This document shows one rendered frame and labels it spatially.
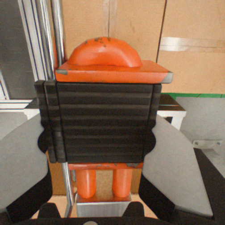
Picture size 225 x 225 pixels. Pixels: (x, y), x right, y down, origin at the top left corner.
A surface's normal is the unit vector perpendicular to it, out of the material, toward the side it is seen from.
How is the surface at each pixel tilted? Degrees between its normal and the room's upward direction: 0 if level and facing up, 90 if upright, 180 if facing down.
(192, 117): 0
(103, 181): 90
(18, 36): 0
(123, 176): 1
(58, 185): 90
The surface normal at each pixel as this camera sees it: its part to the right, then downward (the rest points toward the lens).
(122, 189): 0.05, 0.46
